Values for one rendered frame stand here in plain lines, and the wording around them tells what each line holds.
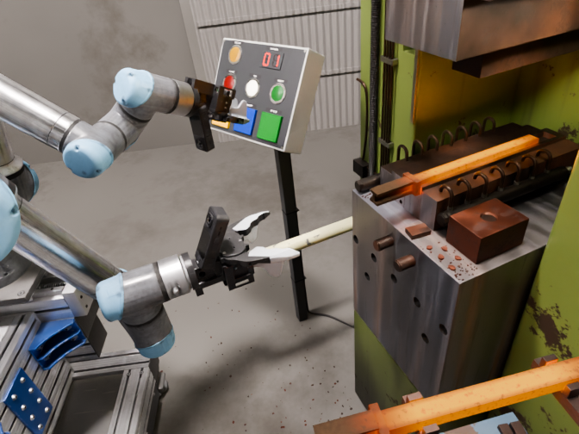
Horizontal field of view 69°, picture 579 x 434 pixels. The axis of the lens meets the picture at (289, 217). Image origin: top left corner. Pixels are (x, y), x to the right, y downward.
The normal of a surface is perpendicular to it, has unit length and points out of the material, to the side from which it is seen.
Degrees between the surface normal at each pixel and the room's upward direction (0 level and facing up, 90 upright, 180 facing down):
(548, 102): 90
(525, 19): 90
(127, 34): 90
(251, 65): 60
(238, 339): 0
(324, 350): 0
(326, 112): 90
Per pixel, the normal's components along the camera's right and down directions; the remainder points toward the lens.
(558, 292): -0.91, 0.32
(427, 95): 0.41, 0.51
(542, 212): -0.10, -0.80
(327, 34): 0.09, 0.58
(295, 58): -0.61, 0.04
